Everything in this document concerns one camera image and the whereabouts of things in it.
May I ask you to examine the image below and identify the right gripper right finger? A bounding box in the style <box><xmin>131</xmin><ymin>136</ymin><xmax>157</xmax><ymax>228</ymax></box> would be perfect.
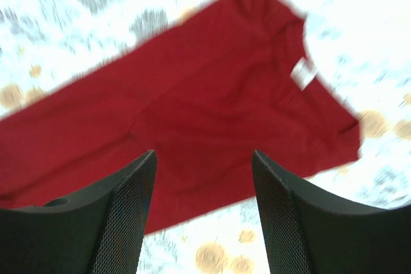
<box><xmin>252</xmin><ymin>151</ymin><xmax>410</xmax><ymax>274</ymax></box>

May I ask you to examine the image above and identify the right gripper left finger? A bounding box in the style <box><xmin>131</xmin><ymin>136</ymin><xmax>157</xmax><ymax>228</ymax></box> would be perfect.
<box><xmin>1</xmin><ymin>150</ymin><xmax>157</xmax><ymax>274</ymax></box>

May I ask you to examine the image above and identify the dark red t shirt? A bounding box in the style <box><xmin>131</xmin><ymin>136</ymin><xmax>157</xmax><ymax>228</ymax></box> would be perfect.
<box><xmin>1</xmin><ymin>0</ymin><xmax>360</xmax><ymax>233</ymax></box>

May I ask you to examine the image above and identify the floral table cloth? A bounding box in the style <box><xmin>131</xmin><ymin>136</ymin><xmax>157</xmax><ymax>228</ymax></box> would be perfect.
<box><xmin>1</xmin><ymin>0</ymin><xmax>410</xmax><ymax>273</ymax></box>

